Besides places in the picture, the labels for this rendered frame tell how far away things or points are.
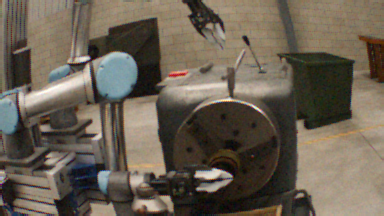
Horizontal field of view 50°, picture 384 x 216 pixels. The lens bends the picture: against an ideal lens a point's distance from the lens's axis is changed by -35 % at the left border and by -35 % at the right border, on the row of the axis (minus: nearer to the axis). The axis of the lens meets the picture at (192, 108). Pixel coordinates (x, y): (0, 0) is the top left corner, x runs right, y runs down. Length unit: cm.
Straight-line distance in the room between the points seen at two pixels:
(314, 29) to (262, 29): 143
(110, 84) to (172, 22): 1041
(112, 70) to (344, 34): 1093
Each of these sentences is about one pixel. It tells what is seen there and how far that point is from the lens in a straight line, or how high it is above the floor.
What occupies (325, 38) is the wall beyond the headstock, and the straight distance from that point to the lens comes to 1198.
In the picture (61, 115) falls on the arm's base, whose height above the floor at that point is 121.
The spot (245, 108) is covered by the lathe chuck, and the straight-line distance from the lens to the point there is 164.
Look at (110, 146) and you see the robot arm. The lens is 158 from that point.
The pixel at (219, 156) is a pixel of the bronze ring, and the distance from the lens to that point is 154.
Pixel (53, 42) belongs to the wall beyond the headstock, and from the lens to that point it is 1248.
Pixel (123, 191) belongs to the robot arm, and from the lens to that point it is 147.
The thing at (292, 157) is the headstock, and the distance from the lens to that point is 183.
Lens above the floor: 150
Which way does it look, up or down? 10 degrees down
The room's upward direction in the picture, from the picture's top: 7 degrees counter-clockwise
